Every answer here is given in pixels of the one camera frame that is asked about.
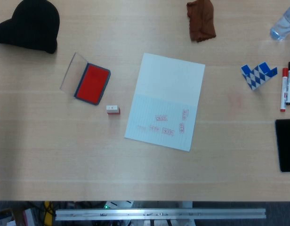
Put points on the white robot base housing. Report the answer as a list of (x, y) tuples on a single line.
[(118, 204)]

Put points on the black whiteboard marker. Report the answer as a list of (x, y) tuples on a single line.
[(289, 82)]

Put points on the red rubber stamp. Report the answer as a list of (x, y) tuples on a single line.
[(112, 109)]

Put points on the clear plastic water bottle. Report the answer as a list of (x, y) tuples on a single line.
[(282, 26)]

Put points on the blue white snake puzzle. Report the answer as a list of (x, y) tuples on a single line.
[(253, 78)]

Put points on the black smartphone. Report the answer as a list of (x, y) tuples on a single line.
[(287, 146)]

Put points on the white lined notepad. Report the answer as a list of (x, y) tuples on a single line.
[(163, 94)]

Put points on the aluminium rail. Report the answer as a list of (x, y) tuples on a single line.
[(159, 214)]

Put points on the red ink pad with lid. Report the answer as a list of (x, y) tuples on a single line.
[(93, 82)]

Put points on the red whiteboard marker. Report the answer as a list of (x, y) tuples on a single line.
[(284, 94)]

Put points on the brown cloth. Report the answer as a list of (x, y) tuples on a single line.
[(201, 21)]

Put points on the black knit hat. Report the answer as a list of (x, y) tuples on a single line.
[(29, 26)]

